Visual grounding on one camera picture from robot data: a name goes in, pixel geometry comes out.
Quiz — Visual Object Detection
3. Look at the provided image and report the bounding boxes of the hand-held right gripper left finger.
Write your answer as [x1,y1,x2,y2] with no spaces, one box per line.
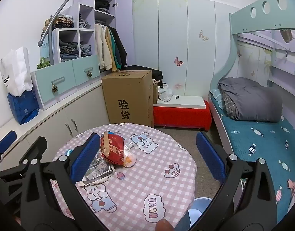
[19,133,109,231]

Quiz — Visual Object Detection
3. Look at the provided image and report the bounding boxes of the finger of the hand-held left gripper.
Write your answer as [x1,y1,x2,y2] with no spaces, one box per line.
[0,136,48,212]
[0,130,17,174]

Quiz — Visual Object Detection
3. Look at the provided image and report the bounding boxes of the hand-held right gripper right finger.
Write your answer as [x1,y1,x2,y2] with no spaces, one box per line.
[191,132,278,231]

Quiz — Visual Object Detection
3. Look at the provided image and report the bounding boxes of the light blue trash bin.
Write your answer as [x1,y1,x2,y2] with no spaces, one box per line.
[187,197,213,229]

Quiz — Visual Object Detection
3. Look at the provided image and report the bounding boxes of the person's right hand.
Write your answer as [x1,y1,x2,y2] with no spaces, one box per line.
[155,219,174,231]

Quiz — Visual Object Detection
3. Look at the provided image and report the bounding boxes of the silver printed wrapper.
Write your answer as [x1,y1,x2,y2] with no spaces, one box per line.
[76,149,116,187]

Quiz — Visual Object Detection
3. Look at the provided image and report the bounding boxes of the red snack bag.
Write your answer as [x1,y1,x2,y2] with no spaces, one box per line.
[100,131,129,166]

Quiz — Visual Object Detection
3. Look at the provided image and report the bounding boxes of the white low cabinet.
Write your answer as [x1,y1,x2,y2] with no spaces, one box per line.
[0,78,112,166]

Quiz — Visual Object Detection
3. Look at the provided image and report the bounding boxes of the blue shopping bag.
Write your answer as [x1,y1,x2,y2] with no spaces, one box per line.
[7,88,40,125]

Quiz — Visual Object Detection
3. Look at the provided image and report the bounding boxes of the clear bag with orange bread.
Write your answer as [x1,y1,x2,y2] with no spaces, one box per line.
[120,149,137,168]

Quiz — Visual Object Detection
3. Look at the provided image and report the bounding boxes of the red cloth covered bench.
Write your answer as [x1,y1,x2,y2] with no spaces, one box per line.
[153,100,212,132]

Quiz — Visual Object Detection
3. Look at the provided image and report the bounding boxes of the white board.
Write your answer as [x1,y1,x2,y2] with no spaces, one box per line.
[157,95,207,109]

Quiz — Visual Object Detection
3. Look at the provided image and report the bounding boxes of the blue plaid pillow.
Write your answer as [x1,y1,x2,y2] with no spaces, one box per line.
[211,89,225,109]

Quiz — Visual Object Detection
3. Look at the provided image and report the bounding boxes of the pink checkered tablecloth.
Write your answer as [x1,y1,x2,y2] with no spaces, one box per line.
[50,123,198,227]

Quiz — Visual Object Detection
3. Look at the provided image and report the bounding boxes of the person's blue jeans leg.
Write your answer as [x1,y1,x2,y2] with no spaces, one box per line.
[174,209,194,231]

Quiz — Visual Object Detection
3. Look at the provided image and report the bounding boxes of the white paper bag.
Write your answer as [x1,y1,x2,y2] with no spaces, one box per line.
[0,46,34,97]

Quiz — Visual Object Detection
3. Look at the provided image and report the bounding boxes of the grey pillow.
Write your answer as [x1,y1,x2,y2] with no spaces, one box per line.
[218,77,283,123]

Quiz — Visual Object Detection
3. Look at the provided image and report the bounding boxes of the large cardboard box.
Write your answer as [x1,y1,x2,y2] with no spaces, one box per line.
[101,70,155,128]

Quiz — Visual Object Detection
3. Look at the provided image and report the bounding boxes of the light green drawer unit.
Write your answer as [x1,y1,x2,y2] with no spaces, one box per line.
[31,54,101,111]

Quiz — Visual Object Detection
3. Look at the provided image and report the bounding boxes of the white plastic bag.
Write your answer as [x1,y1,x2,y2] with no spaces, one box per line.
[158,83,173,102]

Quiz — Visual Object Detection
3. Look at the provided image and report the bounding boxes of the folded dark jeans stack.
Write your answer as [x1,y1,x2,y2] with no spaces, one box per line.
[59,40,80,62]

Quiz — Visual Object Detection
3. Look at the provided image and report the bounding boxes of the green hanging jacket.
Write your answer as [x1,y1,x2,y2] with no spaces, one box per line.
[112,29,122,71]

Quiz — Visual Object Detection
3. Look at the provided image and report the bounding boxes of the black clothing bundle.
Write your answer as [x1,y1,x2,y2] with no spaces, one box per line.
[123,65,164,82]

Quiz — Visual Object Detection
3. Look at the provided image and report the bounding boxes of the folded grey clothes stack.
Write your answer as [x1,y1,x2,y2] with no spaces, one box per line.
[80,43,92,57]

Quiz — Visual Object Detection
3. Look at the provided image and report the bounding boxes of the cream hanging jacket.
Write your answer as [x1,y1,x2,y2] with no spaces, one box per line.
[94,23,112,72]

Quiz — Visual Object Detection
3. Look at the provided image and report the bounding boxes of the tan hanging jacket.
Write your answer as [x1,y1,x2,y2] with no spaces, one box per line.
[105,26,117,72]

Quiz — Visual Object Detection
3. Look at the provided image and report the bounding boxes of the lavender bed shelf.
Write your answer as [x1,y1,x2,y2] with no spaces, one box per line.
[268,46,295,95]

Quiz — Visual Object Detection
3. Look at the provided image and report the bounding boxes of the black hanging coat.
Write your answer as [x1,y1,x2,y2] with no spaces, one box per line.
[108,25,128,68]

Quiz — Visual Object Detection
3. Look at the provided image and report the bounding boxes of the white wardrobe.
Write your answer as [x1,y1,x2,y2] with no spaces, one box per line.
[132,0,233,97]

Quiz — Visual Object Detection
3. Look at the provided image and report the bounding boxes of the pile of brown grey clothes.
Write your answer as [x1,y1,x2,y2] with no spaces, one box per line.
[40,15,75,37]

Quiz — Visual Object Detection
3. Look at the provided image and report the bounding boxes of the brown hanging item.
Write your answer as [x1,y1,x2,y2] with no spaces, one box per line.
[280,29,293,44]

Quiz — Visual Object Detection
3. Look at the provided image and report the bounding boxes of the purple open shelf unit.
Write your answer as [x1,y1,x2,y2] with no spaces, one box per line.
[51,0,134,73]

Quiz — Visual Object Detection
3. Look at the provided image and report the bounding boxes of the folded black clothes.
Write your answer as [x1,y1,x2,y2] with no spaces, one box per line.
[95,0,110,13]

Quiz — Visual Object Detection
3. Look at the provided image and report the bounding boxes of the light green bunk bed frame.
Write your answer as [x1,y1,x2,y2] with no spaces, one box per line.
[208,0,295,224]

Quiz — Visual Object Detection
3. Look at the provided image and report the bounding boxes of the grey curved metal rail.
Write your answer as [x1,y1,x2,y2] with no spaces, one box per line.
[38,0,88,64]

